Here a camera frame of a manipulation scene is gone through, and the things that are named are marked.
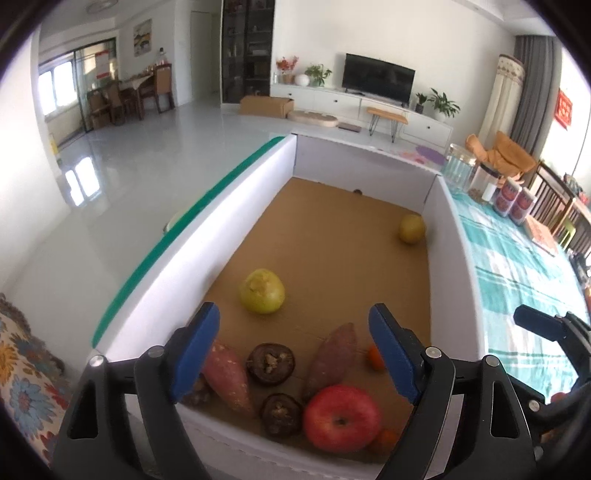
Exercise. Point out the dark mushroom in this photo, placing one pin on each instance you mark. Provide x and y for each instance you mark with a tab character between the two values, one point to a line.
281	414
271	363

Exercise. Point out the round beige pet bed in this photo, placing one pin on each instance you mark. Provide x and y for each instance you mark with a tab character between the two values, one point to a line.
314	119

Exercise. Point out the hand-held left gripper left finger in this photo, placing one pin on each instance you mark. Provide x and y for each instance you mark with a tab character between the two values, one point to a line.
194	355

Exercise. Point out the white cardboard box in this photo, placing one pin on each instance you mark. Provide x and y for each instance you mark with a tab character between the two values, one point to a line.
323	240

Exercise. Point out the leafy green houseplant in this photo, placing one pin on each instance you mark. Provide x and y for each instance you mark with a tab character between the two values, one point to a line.
318	74

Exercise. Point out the red apple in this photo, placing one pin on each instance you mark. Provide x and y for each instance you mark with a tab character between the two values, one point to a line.
341	417

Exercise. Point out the dark purple mangosteen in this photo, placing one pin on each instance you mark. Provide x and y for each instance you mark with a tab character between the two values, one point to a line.
198	393

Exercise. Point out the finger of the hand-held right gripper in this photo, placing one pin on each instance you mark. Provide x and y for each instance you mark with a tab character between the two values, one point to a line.
538	321
568	410

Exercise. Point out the wooden dining chair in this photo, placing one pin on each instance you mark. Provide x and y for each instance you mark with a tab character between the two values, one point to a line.
161	85
99	108

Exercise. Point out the small yellow round fruit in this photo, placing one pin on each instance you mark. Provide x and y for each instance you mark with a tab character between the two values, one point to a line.
412	228

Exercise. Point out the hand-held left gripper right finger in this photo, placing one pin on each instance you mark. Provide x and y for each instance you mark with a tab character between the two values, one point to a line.
392	355

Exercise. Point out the large yellow pear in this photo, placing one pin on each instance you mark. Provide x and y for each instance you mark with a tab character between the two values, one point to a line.
262	291

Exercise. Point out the brown cardboard carton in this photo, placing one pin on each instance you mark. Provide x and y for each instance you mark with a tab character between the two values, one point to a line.
266	105

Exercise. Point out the ribbed clear glass jar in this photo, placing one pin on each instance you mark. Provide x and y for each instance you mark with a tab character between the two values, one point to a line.
457	167

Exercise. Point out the covered standing air conditioner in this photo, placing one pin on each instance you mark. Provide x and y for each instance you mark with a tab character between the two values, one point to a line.
503	97

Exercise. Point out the grey curtain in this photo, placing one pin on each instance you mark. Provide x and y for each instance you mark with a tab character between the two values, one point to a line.
531	92

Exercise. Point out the dark wooden slatted chair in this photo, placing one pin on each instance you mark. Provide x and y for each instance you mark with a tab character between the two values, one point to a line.
554	194

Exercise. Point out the small orange tangerine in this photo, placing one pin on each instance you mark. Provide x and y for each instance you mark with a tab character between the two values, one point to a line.
385	438
375	357

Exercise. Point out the red wall decoration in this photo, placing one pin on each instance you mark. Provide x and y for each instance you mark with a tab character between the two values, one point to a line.
564	108

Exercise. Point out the wooden bench with metal legs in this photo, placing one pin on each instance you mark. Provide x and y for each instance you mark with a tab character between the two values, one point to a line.
387	115

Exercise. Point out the green plastic stool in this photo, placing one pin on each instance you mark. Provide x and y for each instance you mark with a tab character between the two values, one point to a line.
570	230

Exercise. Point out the red flower bouquet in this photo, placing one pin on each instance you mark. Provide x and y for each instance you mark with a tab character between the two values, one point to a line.
286	65

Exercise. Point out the green checked tablecloth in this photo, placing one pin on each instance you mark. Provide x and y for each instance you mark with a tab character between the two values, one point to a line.
508	277

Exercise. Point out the purple floor mat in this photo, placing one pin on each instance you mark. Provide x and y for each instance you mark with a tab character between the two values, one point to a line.
429	152

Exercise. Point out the black flat television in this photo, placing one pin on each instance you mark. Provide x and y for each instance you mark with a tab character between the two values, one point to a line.
379	83

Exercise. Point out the clear jar with nuts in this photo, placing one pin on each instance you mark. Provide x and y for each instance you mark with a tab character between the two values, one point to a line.
485	182

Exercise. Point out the dark glass display cabinet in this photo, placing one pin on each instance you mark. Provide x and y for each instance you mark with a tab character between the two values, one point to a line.
247	48

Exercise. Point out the large green potted plant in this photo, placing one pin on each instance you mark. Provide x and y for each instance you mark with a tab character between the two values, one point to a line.
443	104

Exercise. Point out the framed wall picture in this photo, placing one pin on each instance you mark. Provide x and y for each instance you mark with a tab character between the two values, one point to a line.
142	37

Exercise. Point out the white television cabinet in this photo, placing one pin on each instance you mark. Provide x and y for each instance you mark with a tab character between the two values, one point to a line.
323	99

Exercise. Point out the orange book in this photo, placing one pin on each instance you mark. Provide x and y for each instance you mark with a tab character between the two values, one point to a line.
540	230

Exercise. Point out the round white vase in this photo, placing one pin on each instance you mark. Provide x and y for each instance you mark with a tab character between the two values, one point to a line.
301	80

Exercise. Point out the printed tin can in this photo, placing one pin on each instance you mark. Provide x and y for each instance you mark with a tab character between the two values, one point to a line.
508	196
524	207

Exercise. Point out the small green potted plant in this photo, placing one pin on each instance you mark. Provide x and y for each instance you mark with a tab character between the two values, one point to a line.
420	101

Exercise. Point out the floral patterned blanket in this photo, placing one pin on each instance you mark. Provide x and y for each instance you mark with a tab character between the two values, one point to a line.
23	369

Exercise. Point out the reddish sweet potato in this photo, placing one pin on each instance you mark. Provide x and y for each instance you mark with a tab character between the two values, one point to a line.
228	378
330	362

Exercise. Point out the wooden dining table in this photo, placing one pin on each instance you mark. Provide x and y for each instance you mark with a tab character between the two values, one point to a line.
131	85

